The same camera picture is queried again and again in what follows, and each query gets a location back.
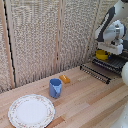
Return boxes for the blurry white object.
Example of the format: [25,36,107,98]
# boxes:
[111,101,128,128]

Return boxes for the white floral-rimmed plate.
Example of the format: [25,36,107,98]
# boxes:
[7,94,56,128]

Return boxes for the woven folding screen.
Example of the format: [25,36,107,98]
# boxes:
[0,0,128,94]

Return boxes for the white rounded object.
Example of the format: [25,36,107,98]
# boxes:
[121,62,128,86]

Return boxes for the blue plastic cup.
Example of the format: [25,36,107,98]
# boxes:
[48,78,63,99]

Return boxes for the black wire dish rack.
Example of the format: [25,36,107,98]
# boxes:
[79,49,128,85]

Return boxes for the orange rectangular block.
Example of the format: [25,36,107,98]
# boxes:
[58,74,72,85]

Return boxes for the yellow plastic bowl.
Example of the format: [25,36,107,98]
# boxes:
[95,49,112,62]

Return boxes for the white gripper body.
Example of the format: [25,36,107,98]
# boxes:
[105,41,125,56]

